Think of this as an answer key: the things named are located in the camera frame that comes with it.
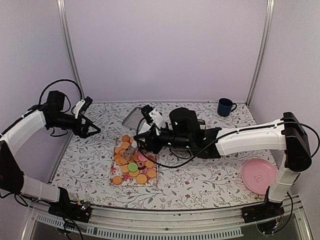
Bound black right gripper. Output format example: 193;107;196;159
133;125;192;156

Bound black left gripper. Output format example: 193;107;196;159
48;111;102;138

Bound metal serving tongs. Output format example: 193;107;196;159
122;137;139;161

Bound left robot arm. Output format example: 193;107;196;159
0;90;101;217

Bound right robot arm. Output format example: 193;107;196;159
134;105;313;218

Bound metal tin lid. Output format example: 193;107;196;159
122;107;143;130

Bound pink sandwich cookie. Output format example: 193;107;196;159
138;153;148;162

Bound chocolate sprinkle donut cookie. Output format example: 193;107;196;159
136;162;146;170

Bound green sandwich cookie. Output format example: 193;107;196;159
127;162;138;173

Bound floral rectangular tray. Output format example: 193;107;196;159
109;135;158;187

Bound beige embossed round biscuit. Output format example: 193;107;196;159
136;174;148;185

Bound dark blue mug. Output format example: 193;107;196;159
217;98;238;117

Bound pink plate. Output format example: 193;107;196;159
241;158;278;195

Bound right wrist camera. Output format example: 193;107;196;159
141;105;166;128

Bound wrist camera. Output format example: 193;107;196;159
141;105;166;128
71;96;93;119

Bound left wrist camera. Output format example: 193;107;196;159
71;96;93;119

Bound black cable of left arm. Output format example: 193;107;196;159
37;79;85;111

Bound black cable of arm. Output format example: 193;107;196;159
134;117;320;168
37;79;85;111

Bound aluminium front rail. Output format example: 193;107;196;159
22;195;313;240

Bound left metal frame post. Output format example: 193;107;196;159
56;0;83;92

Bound metal frame post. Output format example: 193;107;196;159
56;0;83;92
245;0;275;108

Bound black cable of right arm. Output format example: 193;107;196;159
134;117;320;168

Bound right metal frame post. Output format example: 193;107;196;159
245;0;275;108

